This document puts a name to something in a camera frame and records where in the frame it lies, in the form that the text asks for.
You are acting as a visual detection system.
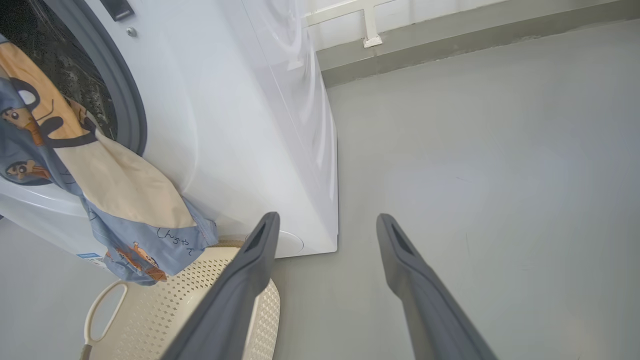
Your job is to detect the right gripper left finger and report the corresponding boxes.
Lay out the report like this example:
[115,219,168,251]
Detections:
[160,211,281,360]

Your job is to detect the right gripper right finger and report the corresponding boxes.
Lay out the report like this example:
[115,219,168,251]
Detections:
[376,213,498,360]

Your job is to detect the blue cartoon print clothes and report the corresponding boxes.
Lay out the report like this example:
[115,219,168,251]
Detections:
[0,35,219,287]

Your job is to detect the cream perforated laundry basket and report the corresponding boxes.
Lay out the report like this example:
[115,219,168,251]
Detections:
[80,240,281,360]

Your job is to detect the white front-load washing machine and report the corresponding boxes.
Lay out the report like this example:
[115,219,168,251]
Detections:
[0,0,339,273]

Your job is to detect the grey rubber door gasket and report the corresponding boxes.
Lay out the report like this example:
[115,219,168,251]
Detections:
[45,0,148,157]

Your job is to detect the black door latch socket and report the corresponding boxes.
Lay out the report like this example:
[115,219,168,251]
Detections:
[100,0,135,22]

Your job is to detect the round white filter cover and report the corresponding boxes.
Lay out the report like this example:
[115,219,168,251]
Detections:
[272,230,304,259]

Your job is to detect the blue energy label sticker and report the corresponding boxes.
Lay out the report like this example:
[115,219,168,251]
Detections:
[76,251,109,271]

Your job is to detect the perforated steel washer drum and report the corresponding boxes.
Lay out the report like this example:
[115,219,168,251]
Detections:
[0,0,118,141]

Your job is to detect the white pipe with bracket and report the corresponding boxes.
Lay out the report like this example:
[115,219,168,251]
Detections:
[302,0,401,49]

